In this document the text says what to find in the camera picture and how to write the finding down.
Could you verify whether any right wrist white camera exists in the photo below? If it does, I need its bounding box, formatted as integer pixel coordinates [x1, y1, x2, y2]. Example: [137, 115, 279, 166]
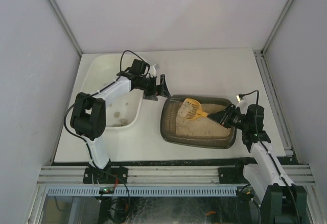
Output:
[236, 94, 248, 110]

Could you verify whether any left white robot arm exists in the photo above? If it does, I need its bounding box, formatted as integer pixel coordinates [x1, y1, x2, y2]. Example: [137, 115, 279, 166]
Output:
[64, 59, 171, 169]

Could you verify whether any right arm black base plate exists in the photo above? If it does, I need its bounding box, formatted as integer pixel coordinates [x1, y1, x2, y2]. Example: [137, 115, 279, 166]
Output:
[218, 167, 248, 184]

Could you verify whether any aluminium frame post right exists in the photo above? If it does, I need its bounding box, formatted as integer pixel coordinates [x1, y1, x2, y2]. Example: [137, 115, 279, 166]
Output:
[261, 0, 295, 55]

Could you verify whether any dark grey litter box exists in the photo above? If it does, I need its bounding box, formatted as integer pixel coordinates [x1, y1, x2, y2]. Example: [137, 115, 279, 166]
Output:
[160, 95, 237, 149]

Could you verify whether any yellow litter scoop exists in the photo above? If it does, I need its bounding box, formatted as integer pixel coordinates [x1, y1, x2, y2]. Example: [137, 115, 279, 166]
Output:
[177, 98, 208, 120]

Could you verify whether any aluminium frame post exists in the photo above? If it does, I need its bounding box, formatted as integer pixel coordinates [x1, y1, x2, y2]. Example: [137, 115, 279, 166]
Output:
[46, 0, 83, 58]
[261, 0, 295, 55]

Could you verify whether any aluminium mounting rail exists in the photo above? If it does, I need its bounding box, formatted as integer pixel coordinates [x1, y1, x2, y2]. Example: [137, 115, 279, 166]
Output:
[38, 165, 315, 187]

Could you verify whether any aluminium frame post left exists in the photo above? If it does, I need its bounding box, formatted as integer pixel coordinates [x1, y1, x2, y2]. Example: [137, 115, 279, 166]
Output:
[46, 0, 83, 58]

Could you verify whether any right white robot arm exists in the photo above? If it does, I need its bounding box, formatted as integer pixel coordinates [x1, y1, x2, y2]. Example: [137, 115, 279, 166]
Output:
[208, 104, 307, 223]

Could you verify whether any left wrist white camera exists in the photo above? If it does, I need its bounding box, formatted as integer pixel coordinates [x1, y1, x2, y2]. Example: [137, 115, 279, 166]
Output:
[148, 64, 160, 78]

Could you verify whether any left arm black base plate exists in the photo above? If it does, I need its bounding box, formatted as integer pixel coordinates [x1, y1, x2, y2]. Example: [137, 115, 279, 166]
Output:
[83, 161, 128, 184]

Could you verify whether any grey slotted cable duct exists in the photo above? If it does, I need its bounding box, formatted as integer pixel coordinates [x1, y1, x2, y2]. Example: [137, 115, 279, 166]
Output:
[47, 186, 238, 197]

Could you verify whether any wrist white camera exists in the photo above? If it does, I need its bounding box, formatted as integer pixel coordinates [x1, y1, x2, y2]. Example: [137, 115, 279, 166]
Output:
[236, 94, 248, 110]
[148, 64, 160, 78]

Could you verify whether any white plastic tub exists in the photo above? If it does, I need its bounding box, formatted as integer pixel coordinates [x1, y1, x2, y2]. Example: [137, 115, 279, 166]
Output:
[81, 54, 143, 131]

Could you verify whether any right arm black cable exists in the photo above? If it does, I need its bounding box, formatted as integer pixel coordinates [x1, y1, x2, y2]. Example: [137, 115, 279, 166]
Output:
[239, 89, 302, 224]

